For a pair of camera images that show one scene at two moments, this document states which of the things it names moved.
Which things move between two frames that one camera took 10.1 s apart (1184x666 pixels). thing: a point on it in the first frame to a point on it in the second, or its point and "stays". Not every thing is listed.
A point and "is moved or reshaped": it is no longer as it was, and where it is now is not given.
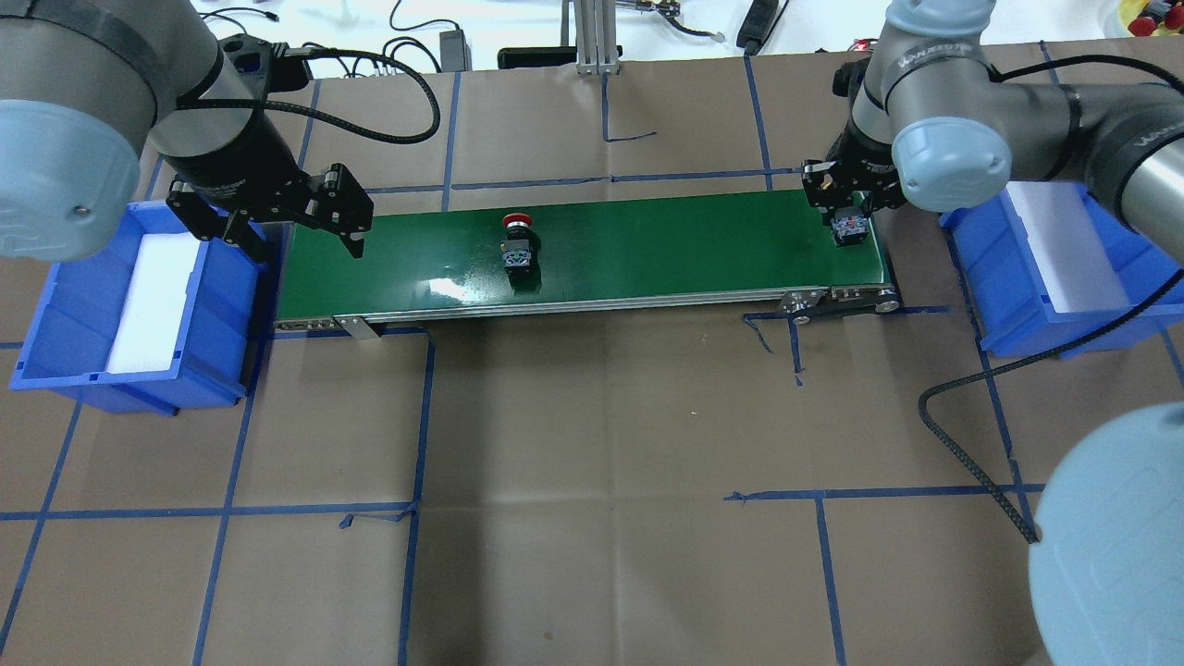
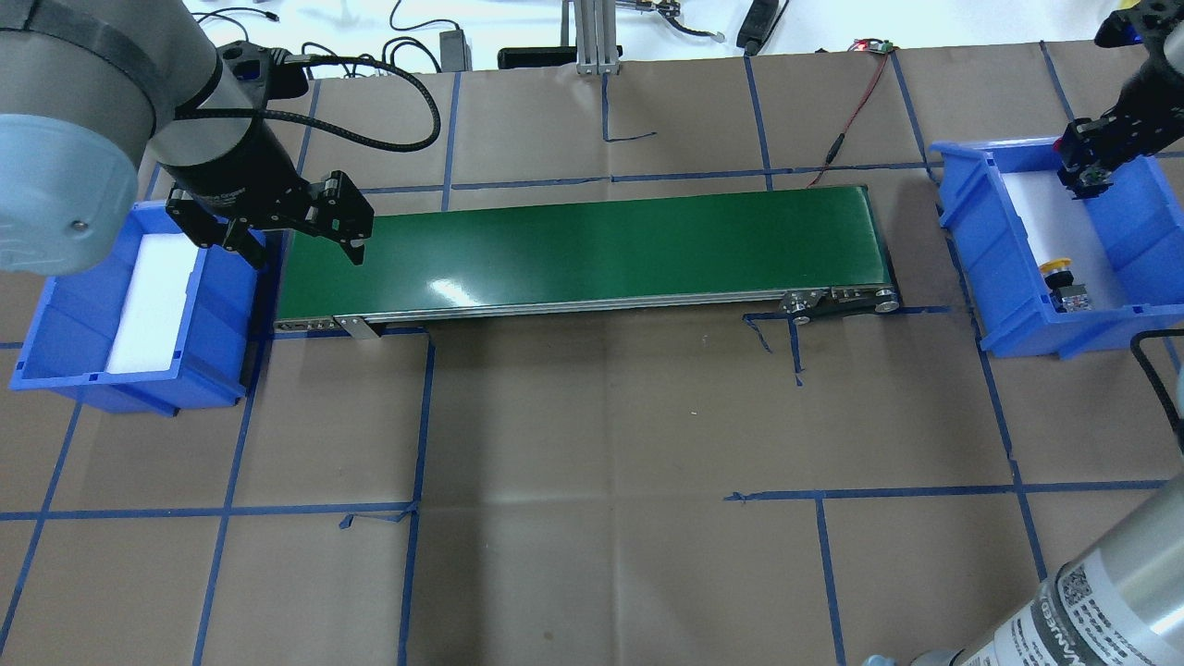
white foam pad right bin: [1068, 254] stays
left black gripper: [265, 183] stays
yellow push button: [849, 229] to [1066, 296]
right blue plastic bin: [1012, 314] stays
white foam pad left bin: [155, 303] stays
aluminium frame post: [596, 35] stays
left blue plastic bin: [161, 320] stays
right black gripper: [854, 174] to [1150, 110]
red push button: [521, 252] is moved or reshaped
